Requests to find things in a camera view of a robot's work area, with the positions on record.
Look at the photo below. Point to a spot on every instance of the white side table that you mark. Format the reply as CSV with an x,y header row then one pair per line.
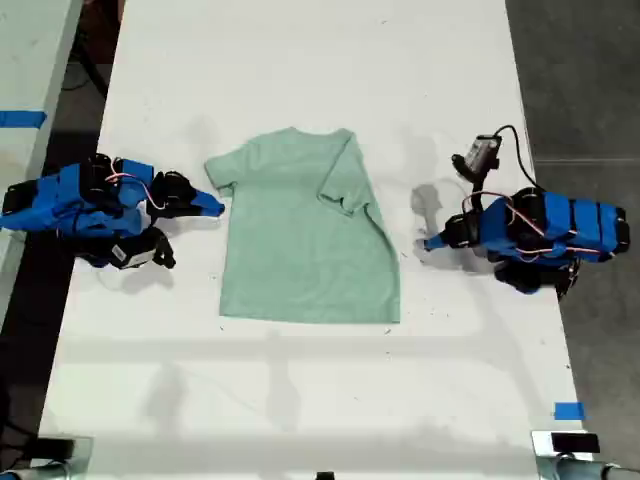
x,y
30,60

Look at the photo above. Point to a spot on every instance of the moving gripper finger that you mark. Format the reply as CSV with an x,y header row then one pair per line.
x,y
205,200
457,225

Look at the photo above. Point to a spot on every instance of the black camera box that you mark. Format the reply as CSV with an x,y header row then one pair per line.
x,y
132,252
480,152

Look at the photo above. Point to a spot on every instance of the pale green T-shirt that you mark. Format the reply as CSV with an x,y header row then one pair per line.
x,y
300,240

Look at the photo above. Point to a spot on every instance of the small black clip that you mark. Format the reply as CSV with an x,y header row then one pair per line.
x,y
325,476

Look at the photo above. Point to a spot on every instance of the short black camera stalk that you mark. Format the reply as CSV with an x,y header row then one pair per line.
x,y
477,192
162,247

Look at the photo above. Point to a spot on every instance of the white mounting plate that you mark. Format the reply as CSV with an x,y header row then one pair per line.
x,y
540,442

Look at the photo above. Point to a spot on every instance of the grey metal tube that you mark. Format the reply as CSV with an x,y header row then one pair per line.
x,y
575,470

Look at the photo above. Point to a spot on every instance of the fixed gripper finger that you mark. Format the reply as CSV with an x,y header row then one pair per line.
x,y
162,210
460,241

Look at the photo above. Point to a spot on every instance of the blue tape strip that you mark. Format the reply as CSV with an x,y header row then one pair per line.
x,y
22,119
569,411

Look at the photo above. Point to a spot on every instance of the blue and black arm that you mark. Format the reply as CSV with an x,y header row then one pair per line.
x,y
580,220
55,200

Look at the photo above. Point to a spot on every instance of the small black box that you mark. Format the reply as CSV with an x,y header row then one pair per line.
x,y
575,442

